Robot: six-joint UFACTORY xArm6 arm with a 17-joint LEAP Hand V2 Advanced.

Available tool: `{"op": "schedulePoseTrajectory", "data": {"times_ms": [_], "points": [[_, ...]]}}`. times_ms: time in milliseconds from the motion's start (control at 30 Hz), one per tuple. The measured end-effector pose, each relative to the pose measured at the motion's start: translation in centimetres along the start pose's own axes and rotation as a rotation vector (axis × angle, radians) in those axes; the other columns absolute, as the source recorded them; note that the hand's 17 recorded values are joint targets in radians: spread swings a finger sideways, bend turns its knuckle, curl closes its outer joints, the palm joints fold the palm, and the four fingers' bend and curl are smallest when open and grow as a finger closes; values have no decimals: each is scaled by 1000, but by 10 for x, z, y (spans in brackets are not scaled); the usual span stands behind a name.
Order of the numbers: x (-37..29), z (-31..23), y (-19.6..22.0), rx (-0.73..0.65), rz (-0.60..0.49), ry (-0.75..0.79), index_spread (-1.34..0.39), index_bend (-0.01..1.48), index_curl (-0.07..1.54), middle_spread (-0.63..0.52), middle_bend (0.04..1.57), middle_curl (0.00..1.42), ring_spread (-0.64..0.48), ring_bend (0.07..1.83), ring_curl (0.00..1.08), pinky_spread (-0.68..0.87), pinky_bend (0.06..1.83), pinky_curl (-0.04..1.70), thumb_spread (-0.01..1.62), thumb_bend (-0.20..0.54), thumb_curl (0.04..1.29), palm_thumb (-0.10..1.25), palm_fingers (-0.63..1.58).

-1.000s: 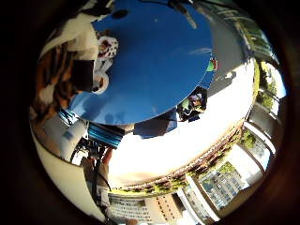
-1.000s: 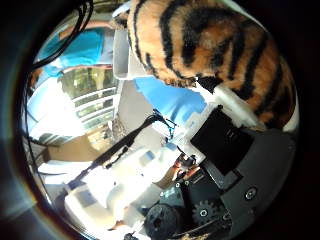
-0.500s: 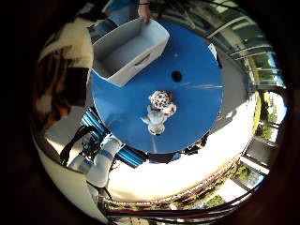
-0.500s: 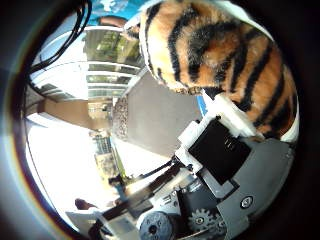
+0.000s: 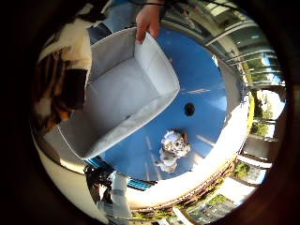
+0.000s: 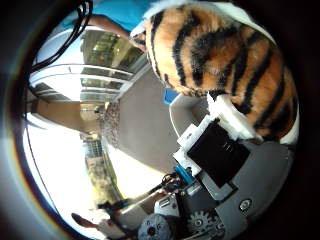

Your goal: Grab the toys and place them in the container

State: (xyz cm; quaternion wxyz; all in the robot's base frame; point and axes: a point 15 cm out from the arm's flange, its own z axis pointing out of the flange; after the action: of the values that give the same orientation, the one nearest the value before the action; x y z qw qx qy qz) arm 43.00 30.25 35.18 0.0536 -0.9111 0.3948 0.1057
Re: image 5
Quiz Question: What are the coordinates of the grey fabric storage bin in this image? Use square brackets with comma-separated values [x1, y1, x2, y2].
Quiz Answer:
[43, 26, 182, 161]

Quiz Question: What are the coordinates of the white brown spotted plush toy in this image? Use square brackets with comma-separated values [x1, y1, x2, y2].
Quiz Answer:
[160, 129, 192, 158]

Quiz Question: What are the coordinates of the blue slatted panel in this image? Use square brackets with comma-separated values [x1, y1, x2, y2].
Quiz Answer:
[84, 155, 157, 192]

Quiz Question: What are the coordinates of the round blue table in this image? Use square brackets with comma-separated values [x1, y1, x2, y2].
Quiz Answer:
[100, 27, 230, 183]

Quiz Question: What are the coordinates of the black round table hole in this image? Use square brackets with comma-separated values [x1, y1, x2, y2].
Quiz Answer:
[184, 102, 196, 117]

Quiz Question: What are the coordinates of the glass window wall frame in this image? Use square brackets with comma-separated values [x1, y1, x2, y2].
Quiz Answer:
[163, 0, 286, 90]

